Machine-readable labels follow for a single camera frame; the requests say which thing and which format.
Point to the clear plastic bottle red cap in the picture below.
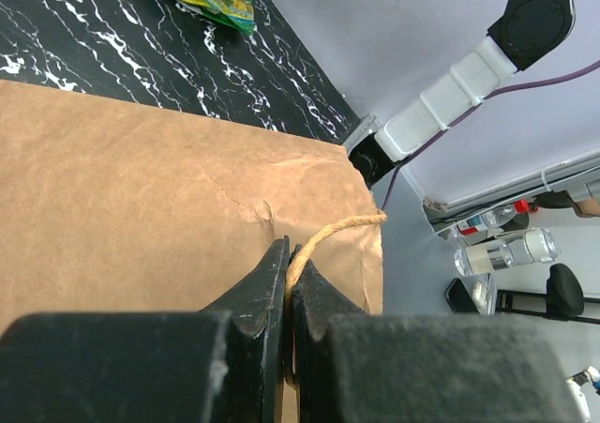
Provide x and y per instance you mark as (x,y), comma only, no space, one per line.
(493,218)

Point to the brown paper bag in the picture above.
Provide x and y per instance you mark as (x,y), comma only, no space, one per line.
(113,205)

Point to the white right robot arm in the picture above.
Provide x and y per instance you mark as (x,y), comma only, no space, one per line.
(527,31)

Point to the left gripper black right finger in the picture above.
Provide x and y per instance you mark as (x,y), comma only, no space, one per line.
(351,366)

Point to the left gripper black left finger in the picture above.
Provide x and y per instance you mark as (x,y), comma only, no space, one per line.
(222,363)

